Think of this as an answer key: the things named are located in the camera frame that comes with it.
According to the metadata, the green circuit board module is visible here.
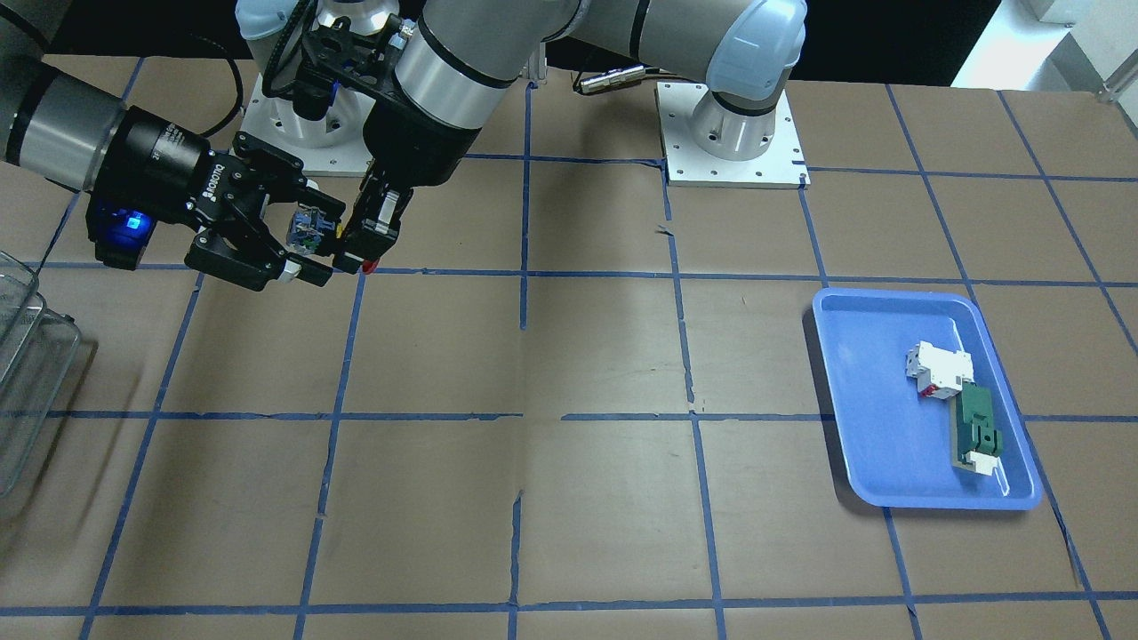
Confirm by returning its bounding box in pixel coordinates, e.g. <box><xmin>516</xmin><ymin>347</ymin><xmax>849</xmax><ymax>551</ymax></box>
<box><xmin>950</xmin><ymin>381</ymin><xmax>1006</xmax><ymax>476</ymax></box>

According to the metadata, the blue plastic tray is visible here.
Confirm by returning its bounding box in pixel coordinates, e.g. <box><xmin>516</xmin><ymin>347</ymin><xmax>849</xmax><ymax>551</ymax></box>
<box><xmin>813</xmin><ymin>287</ymin><xmax>1042</xmax><ymax>511</ymax></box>

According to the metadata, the small blue push button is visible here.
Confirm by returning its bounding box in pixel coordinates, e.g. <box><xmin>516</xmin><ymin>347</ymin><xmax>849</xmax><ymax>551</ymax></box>
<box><xmin>285</xmin><ymin>205</ymin><xmax>341</xmax><ymax>259</ymax></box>

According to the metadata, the white circuit breaker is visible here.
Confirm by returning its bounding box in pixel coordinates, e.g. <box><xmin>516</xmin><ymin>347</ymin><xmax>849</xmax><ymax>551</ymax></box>
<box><xmin>905</xmin><ymin>340</ymin><xmax>974</xmax><ymax>400</ymax></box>

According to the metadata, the silver wire mesh shelf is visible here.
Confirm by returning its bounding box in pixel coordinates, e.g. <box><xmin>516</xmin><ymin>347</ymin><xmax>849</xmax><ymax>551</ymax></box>
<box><xmin>1</xmin><ymin>252</ymin><xmax>82</xmax><ymax>497</ymax></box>

